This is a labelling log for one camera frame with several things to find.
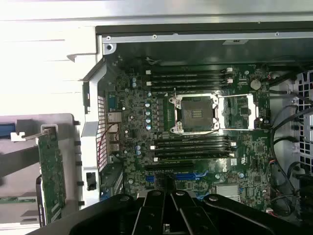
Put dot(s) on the grey parts rack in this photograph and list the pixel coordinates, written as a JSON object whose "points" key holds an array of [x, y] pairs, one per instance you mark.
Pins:
{"points": [[71, 159]]}

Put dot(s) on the green motherboard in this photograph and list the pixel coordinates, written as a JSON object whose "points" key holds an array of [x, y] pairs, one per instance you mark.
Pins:
{"points": [[137, 105]]}

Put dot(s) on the silver chipset heatsink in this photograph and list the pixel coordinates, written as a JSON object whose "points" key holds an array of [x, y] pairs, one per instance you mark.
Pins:
{"points": [[227, 190]]}

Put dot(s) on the blue expansion slot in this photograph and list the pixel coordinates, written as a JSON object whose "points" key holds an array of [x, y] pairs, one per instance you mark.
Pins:
{"points": [[188, 176]]}

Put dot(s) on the long black expansion slot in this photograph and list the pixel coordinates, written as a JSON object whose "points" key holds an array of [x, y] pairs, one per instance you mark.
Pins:
{"points": [[171, 169]]}

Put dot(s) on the hard disk with blue bracket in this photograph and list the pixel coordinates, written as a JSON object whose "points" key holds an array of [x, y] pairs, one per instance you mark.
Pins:
{"points": [[6, 131]]}

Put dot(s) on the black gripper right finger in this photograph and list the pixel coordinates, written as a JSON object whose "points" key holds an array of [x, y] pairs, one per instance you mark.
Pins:
{"points": [[220, 220]]}

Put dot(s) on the black-latched RAM slot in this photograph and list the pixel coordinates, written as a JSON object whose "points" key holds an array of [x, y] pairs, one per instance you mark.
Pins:
{"points": [[193, 151], [193, 140], [185, 77], [185, 88]]}

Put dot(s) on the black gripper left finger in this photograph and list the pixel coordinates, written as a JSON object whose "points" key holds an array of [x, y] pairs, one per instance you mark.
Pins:
{"points": [[110, 220]]}

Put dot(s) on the metal drive cage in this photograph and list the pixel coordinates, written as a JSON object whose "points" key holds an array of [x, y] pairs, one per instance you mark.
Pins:
{"points": [[305, 147]]}

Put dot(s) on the CPU socket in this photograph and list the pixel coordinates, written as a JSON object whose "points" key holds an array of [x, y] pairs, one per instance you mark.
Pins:
{"points": [[195, 112]]}

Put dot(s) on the metal socket cover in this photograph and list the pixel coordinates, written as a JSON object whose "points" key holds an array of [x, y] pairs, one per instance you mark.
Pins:
{"points": [[238, 111]]}

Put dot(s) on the coin cell battery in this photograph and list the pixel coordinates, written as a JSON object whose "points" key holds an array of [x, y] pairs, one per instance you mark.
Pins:
{"points": [[255, 84]]}

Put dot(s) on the black open PC case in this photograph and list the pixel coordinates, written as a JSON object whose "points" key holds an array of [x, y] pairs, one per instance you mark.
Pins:
{"points": [[195, 50]]}

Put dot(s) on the white-latched RAM slot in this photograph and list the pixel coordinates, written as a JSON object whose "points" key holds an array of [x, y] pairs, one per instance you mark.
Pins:
{"points": [[193, 146], [193, 157], [185, 82], [185, 71]]}

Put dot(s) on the green RAM stick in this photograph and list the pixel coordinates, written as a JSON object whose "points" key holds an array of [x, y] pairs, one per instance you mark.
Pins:
{"points": [[17, 200]]}

